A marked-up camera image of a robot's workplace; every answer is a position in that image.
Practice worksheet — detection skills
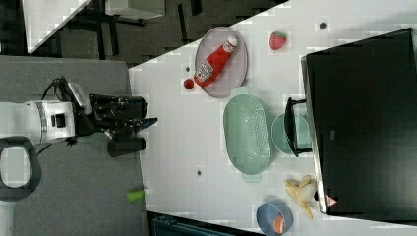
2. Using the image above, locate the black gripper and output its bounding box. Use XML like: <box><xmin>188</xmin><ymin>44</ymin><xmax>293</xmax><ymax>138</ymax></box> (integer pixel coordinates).
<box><xmin>77</xmin><ymin>94</ymin><xmax>158</xmax><ymax>141</ymax></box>

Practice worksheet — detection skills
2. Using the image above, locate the light green toy vegetable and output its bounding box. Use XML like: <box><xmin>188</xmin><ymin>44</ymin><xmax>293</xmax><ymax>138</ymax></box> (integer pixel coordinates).
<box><xmin>126</xmin><ymin>190</ymin><xmax>146</xmax><ymax>203</ymax></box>

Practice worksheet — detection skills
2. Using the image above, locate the small red toy tomato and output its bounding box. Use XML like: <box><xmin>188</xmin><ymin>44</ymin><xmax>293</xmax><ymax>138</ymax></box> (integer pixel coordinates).
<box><xmin>183</xmin><ymin>79</ymin><xmax>194</xmax><ymax>89</ymax></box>

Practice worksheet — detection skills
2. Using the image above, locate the small black cup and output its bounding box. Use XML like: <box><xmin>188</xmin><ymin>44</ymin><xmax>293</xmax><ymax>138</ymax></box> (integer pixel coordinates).
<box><xmin>107</xmin><ymin>137</ymin><xmax>146</xmax><ymax>157</ymax></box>

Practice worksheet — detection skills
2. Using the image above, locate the blue bowl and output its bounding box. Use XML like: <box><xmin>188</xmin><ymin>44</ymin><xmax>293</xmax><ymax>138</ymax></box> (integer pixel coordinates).
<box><xmin>256</xmin><ymin>201</ymin><xmax>293</xmax><ymax>236</ymax></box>

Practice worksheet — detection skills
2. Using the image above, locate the mint green strainer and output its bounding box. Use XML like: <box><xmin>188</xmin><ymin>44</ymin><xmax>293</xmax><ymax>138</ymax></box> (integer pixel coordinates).
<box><xmin>223</xmin><ymin>87</ymin><xmax>271</xmax><ymax>183</ymax></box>

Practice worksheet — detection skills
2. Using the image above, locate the red ketchup bottle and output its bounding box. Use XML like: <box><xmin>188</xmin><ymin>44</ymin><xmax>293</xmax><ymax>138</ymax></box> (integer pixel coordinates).
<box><xmin>194</xmin><ymin>36</ymin><xmax>239</xmax><ymax>88</ymax></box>

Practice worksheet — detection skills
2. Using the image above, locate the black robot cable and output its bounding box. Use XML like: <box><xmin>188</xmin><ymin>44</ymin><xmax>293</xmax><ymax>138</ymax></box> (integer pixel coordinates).
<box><xmin>40</xmin><ymin>77</ymin><xmax>70</xmax><ymax>101</ymax></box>

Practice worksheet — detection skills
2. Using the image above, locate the black toaster oven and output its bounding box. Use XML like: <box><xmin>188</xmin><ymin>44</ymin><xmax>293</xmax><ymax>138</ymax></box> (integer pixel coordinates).
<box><xmin>301</xmin><ymin>29</ymin><xmax>417</xmax><ymax>225</ymax></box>

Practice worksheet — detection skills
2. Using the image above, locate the peeled toy banana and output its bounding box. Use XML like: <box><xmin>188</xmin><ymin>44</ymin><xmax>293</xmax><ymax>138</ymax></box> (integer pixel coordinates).
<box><xmin>283</xmin><ymin>175</ymin><xmax>316</xmax><ymax>219</ymax></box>

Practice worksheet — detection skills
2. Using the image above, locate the grey round plate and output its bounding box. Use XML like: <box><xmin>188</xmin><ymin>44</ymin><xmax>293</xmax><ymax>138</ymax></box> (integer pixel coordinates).
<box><xmin>193</xmin><ymin>27</ymin><xmax>248</xmax><ymax>98</ymax></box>

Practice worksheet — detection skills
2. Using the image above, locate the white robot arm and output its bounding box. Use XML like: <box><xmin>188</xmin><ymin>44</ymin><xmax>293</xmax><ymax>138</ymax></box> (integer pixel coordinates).
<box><xmin>1</xmin><ymin>94</ymin><xmax>157</xmax><ymax>202</ymax></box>

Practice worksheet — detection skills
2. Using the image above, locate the mint green cup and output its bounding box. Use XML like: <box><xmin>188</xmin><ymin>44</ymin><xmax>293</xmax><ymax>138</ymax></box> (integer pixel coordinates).
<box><xmin>271</xmin><ymin>114</ymin><xmax>312</xmax><ymax>154</ymax></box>

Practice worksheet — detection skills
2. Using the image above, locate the red toy strawberry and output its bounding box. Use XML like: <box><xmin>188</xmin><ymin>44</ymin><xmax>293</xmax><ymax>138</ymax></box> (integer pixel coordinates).
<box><xmin>269</xmin><ymin>31</ymin><xmax>287</xmax><ymax>50</ymax></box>

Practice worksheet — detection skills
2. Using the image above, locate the orange toy fruit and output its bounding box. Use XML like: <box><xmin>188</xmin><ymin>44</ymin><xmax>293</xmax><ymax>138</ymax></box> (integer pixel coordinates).
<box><xmin>273</xmin><ymin>216</ymin><xmax>285</xmax><ymax>234</ymax></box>

